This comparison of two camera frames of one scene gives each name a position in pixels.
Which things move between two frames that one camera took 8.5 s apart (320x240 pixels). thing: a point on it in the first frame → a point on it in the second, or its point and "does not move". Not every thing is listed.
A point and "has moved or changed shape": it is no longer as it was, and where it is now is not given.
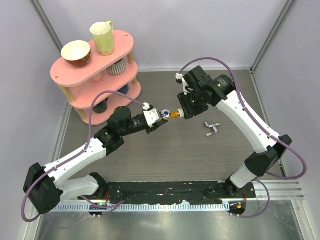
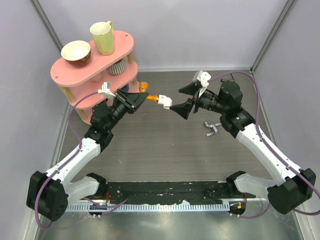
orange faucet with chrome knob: (167, 114) → (143, 87)
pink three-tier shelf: (106, 86) does not move
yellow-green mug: (103, 36) does not move
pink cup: (97, 78) does not move
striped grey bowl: (118, 68) does not move
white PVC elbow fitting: (181, 113) has moved or changed shape
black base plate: (171, 192) does not move
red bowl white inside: (76, 53) does not move
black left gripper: (155, 126) → (131, 101)
